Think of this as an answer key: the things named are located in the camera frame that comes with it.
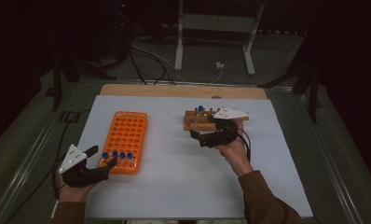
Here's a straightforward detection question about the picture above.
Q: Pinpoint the left hand-held gripper black cable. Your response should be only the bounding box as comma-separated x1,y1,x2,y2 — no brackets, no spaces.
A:
50,154,67,201

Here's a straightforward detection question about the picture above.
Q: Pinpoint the white floor cable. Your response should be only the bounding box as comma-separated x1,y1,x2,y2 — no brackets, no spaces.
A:
129,35,225,85

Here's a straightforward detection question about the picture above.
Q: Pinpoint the wooden test tube rack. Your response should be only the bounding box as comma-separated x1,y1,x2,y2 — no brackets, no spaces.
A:
183,108,250,133

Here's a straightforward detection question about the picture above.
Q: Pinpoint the right hand-held gripper black cable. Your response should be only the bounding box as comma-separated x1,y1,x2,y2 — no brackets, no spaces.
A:
235,125,253,163

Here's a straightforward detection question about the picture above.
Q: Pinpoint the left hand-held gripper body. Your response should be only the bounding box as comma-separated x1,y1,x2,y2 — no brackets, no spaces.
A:
58,144,99,189

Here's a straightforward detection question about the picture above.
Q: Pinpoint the long black floor cable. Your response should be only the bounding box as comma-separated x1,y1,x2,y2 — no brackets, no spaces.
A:
5,108,93,224

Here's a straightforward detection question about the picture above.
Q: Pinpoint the orange plastic test tube rack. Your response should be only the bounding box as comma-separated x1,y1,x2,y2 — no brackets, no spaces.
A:
98,110,149,175

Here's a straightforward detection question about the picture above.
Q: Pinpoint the hand-held gripper black cable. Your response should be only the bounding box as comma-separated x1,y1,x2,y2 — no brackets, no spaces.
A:
235,125,253,163
50,154,67,201

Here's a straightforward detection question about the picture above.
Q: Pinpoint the person's left hand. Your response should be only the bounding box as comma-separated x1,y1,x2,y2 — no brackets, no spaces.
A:
55,169,98,204

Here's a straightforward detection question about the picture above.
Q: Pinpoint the white table mat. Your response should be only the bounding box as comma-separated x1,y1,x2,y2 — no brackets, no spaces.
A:
50,94,314,220

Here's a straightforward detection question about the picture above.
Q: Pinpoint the white metal stand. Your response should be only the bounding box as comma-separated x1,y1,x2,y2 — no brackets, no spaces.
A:
173,0,266,77

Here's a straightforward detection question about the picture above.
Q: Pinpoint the person's right hand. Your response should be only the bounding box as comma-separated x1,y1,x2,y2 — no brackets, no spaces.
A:
214,119,254,178

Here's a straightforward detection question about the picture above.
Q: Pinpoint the black floor cable bundle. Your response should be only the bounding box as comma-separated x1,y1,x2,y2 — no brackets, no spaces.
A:
128,43,177,87

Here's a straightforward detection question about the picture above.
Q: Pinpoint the grey metal floor rail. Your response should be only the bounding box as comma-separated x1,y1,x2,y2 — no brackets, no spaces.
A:
294,92,365,224
0,90,79,224

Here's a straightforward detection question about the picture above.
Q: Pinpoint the black tripod stand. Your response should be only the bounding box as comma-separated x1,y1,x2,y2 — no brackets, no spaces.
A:
50,52,117,112
257,60,323,124

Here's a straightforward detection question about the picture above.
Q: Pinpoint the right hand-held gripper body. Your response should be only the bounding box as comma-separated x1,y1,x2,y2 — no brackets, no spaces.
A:
199,107,250,148

